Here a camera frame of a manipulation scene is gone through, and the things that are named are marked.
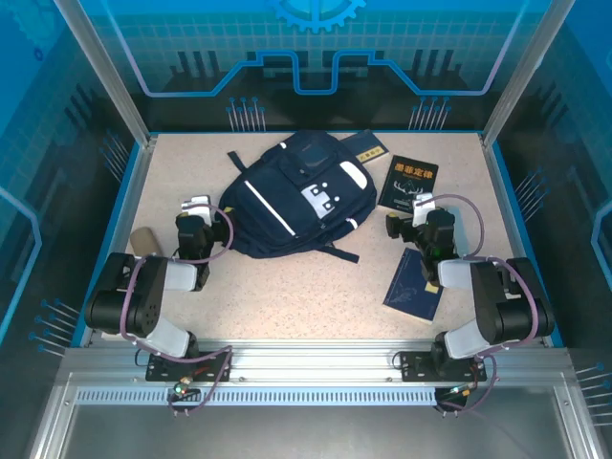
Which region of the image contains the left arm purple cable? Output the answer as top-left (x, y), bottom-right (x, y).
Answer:
top-left (119, 204), bottom-right (236, 417)

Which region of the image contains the black book yellow title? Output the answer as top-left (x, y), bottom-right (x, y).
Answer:
top-left (376, 155), bottom-right (440, 211)

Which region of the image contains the aluminium frame post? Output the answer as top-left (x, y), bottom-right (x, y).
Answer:
top-left (53, 0), bottom-right (159, 147)
top-left (480, 0), bottom-right (578, 147)

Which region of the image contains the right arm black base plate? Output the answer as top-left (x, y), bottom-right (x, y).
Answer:
top-left (399, 351), bottom-right (488, 383)

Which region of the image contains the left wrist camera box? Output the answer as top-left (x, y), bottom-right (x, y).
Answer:
top-left (180, 194), bottom-right (212, 224)

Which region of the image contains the blue printed side panel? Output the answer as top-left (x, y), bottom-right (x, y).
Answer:
top-left (0, 0), bottom-right (144, 355)
top-left (487, 0), bottom-right (612, 383)

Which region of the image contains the aluminium frame rail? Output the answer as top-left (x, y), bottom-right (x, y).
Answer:
top-left (61, 338), bottom-right (573, 389)

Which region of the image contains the navy blue backpack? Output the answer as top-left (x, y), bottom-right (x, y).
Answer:
top-left (218, 129), bottom-right (379, 263)

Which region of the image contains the blue printed panel with gear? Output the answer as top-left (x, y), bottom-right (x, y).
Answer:
top-left (78, 0), bottom-right (551, 133)

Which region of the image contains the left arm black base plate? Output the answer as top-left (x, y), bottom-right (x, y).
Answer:
top-left (145, 351), bottom-right (233, 383)

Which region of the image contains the steel sheet shelf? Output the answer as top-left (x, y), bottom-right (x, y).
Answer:
top-left (28, 382), bottom-right (608, 459)

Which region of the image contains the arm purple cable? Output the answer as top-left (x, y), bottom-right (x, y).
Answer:
top-left (119, 204), bottom-right (236, 417)
top-left (414, 193), bottom-right (539, 417)

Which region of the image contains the navy book yellow strip label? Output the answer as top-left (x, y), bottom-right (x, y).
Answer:
top-left (341, 128), bottom-right (389, 166)

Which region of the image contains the slotted grey cable duct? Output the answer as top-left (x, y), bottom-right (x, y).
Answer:
top-left (75, 387), bottom-right (439, 407)

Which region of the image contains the blue table edge strip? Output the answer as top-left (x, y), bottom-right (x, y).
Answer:
top-left (70, 142), bottom-right (144, 348)
top-left (492, 142), bottom-right (565, 348)

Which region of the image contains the navy book bird drawing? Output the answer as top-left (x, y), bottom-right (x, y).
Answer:
top-left (382, 247), bottom-right (445, 326)

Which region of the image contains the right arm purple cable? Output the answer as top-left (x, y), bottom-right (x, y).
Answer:
top-left (414, 193), bottom-right (539, 417)

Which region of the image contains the tan fabric pencil case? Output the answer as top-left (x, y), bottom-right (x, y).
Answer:
top-left (129, 227), bottom-right (162, 257)

